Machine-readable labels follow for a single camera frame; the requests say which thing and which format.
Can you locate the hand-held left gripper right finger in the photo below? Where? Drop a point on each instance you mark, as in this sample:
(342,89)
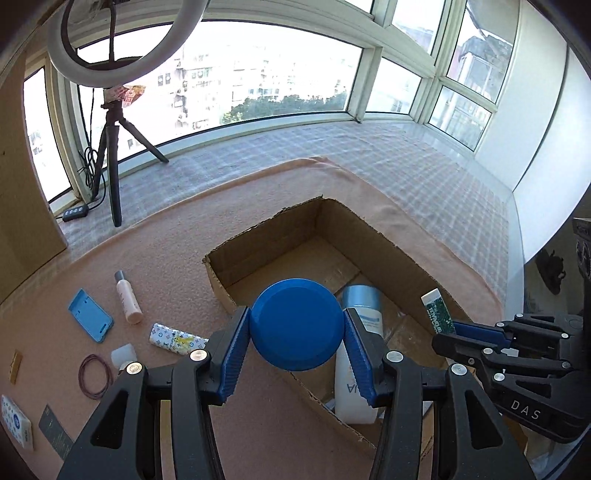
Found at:
(362,364)

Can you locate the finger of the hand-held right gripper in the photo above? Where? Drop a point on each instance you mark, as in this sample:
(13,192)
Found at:
(480,332)
(461,348)

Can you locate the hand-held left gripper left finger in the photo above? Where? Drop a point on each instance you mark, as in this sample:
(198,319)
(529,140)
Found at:
(233,355)

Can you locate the green white stick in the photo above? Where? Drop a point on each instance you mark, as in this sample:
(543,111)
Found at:
(436,314)

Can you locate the white blue sunscreen bottle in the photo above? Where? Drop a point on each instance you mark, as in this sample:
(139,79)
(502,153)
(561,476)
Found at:
(364,300)

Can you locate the blue round case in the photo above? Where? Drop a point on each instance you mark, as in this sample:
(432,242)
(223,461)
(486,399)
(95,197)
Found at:
(298,323)

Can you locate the cardboard box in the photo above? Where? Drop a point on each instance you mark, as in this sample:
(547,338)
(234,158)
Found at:
(351,230)

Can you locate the patterned lip balm tube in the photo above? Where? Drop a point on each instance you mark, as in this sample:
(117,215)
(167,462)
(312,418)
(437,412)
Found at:
(178,341)

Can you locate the dark object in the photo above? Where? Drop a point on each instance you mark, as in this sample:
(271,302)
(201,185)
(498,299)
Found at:
(551,270)

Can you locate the small white cap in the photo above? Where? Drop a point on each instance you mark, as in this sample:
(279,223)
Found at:
(123,357)

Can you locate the brown rubber band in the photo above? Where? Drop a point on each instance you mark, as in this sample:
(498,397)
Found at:
(82,376)

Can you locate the dark grey card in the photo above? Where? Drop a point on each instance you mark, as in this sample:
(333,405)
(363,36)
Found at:
(55,431)

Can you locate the wooden clothespin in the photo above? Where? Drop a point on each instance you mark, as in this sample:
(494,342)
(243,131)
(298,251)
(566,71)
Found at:
(16,367)

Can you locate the patterned tissue pack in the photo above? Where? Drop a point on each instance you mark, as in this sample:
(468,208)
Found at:
(16,422)

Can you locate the black tripod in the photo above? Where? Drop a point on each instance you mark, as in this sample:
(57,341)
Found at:
(111,152)

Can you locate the large light wooden board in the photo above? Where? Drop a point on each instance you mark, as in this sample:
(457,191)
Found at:
(23,207)

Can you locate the pink paper wrap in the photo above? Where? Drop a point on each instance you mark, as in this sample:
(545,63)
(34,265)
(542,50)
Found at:
(127,94)

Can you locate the blue plastic bracket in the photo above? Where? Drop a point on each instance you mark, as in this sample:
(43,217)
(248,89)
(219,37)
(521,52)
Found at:
(90,315)

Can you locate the white window frame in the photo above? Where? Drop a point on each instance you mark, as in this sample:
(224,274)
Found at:
(369,74)

